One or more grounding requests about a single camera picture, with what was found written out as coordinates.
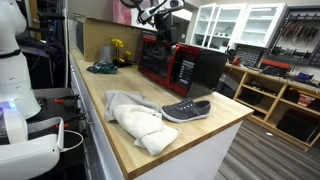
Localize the red toolbox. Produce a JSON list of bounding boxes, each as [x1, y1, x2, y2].
[[259, 59, 293, 78]]

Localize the red white bin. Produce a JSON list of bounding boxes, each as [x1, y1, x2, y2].
[[297, 93, 316, 108]]

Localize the black red microwave body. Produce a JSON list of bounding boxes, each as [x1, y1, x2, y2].
[[137, 31, 230, 100]]

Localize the white glass door cabinet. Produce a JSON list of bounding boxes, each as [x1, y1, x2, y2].
[[191, 2, 288, 50]]

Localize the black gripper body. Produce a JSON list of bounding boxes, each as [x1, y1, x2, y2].
[[154, 12, 178, 42]]

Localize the grey towel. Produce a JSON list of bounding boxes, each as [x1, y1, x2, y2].
[[103, 89, 161, 123]]

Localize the pink poster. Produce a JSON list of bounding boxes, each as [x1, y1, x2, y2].
[[112, 0, 133, 26]]

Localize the white cable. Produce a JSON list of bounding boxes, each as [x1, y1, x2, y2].
[[59, 129, 85, 153]]

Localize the large cardboard box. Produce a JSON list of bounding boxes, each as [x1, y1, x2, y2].
[[75, 15, 143, 64]]

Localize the wooden shelving unit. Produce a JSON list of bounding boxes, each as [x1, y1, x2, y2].
[[225, 63, 320, 152]]

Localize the dark grey sneaker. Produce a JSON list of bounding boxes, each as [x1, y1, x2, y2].
[[160, 98, 212, 124]]

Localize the black clamp orange handle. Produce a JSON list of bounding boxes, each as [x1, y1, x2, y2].
[[54, 94, 81, 104], [54, 113, 88, 131]]

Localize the blue tool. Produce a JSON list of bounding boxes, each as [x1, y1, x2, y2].
[[294, 71, 315, 84]]

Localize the dark green cloth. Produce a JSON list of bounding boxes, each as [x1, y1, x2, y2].
[[86, 61, 119, 75]]

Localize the white towel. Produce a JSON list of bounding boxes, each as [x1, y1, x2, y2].
[[112, 103, 181, 157]]

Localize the grey metal cylinder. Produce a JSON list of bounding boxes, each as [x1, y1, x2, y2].
[[99, 45, 116, 65]]

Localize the small black bin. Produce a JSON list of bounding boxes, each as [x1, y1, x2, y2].
[[238, 88, 264, 106]]

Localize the black crate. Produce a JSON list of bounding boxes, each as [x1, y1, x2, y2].
[[215, 73, 240, 100]]

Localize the yellow handled tool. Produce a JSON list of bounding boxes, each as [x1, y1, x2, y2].
[[111, 38, 133, 65]]

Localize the white workbench cabinet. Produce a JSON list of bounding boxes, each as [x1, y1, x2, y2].
[[68, 49, 244, 180]]

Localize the wall tool rack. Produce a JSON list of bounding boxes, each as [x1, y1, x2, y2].
[[268, 6, 320, 68]]

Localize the red microwave door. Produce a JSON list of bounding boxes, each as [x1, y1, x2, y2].
[[137, 34, 178, 90]]

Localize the large black case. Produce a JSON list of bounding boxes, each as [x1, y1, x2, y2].
[[275, 109, 320, 144]]

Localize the black parts organizer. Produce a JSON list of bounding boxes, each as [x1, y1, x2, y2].
[[234, 44, 265, 68]]

